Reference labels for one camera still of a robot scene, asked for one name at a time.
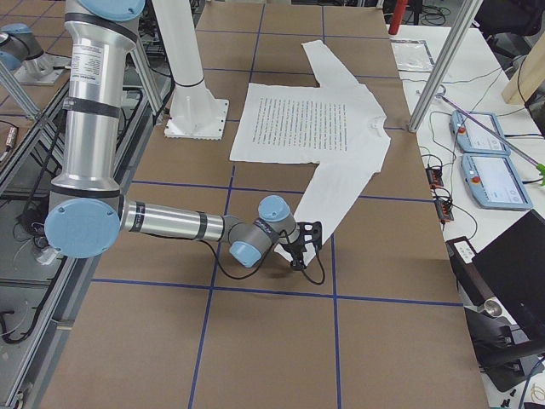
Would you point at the black laptop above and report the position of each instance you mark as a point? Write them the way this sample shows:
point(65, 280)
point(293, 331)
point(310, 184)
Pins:
point(512, 265)

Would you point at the far blue teach pendant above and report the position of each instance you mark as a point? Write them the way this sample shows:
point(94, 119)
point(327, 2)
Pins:
point(472, 138)

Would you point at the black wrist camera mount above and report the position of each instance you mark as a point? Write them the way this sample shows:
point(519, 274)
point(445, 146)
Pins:
point(305, 233)

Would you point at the near blue teach pendant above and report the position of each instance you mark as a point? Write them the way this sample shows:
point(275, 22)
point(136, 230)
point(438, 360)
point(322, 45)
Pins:
point(494, 182)

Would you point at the white long-sleeve printed shirt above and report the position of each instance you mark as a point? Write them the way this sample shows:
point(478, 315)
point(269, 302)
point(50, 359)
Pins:
point(339, 126)

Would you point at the blue teach pendant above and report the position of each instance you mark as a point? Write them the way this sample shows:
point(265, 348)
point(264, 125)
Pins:
point(472, 138)
point(494, 182)

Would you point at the aluminium frame post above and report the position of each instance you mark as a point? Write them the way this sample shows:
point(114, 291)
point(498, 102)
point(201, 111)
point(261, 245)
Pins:
point(447, 54)

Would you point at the green-handled reacher grabber tool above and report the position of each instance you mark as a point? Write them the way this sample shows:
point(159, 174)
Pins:
point(522, 154)

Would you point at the clear plastic bag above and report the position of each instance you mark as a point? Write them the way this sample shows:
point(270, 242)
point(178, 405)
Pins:
point(412, 55)

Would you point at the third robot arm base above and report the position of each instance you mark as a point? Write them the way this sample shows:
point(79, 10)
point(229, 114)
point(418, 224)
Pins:
point(25, 58)

